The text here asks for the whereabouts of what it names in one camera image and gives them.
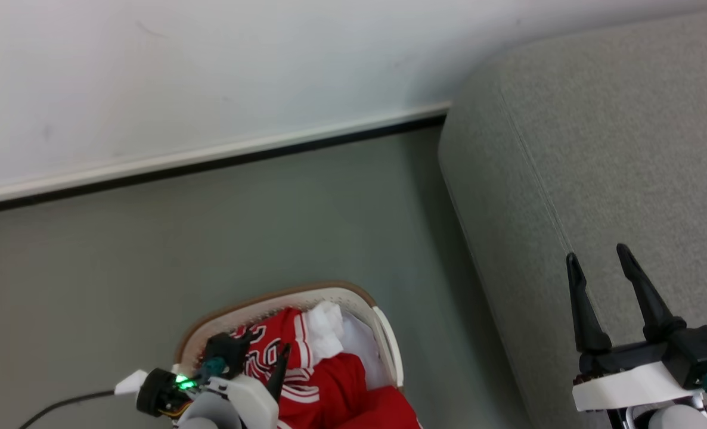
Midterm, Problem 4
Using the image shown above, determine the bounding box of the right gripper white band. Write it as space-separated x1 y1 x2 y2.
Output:
566 243 699 413

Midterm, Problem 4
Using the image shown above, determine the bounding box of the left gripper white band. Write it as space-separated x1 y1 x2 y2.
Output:
206 343 292 429

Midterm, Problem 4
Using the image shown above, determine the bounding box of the red white basketball jersey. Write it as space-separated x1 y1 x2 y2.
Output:
234 307 423 429

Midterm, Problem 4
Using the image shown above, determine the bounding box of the white laundry basket brown rim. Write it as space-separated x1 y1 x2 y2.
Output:
175 281 405 391

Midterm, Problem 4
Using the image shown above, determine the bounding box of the white garment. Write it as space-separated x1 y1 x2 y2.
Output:
303 301 391 391

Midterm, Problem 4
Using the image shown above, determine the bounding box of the grey fabric sofa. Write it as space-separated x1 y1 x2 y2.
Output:
438 7 707 429

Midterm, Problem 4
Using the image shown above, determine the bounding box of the left arm teal cable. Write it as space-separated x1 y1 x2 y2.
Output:
194 356 228 383

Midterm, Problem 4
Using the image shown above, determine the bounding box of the black floor cable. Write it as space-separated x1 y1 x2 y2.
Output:
17 390 117 429

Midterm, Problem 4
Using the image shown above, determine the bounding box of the white black wall skirting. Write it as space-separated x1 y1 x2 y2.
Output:
0 101 452 216

